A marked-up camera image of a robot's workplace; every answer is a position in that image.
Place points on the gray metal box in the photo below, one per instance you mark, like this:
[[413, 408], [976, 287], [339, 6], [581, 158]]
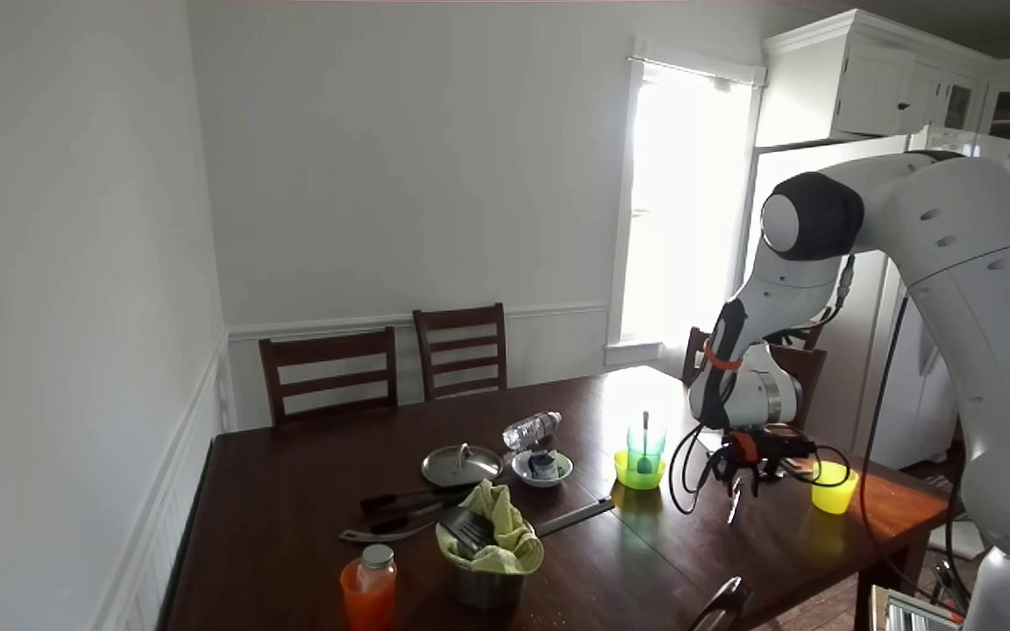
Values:
[[897, 610]]

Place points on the small metal bowl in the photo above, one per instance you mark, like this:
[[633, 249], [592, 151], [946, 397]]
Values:
[[541, 470]]

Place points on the yellow-green cloth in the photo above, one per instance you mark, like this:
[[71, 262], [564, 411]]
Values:
[[505, 526]]

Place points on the white tall cabinet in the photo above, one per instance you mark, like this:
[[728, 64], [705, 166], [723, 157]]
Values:
[[857, 71]]

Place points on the bright window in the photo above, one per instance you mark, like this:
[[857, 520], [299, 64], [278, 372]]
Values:
[[681, 176]]

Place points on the small silver spoon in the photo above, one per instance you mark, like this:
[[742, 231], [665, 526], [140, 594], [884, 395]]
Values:
[[642, 436]]

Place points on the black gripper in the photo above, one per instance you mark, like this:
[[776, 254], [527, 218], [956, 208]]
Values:
[[781, 452]]

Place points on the yellow plastic cup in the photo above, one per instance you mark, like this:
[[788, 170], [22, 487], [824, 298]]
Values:
[[834, 491]]

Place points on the black spatula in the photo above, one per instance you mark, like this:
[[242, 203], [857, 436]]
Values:
[[395, 506]]

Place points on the metal pan lid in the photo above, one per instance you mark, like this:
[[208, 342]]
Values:
[[458, 467]]

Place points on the dark ladle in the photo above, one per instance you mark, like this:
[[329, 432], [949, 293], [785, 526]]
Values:
[[388, 533]]

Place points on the orange bottle with white cap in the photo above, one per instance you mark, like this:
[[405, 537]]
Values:
[[368, 599]]

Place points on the white refrigerator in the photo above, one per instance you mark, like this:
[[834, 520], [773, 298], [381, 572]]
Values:
[[919, 397]]

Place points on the green cup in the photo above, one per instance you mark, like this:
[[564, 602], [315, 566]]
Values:
[[638, 480]]

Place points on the blue plastic cup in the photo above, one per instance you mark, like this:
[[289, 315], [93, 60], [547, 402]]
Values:
[[633, 448]]

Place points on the dark table knife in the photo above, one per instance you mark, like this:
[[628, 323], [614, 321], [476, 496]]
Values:
[[578, 516]]

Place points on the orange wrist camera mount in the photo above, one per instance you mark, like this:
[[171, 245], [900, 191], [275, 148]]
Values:
[[746, 448]]

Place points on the clear plastic bottle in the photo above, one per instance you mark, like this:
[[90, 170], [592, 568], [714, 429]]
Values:
[[527, 429]]

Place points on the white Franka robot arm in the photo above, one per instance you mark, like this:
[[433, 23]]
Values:
[[974, 259]]

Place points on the silver fork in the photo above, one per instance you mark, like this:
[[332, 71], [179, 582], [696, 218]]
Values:
[[734, 510]]

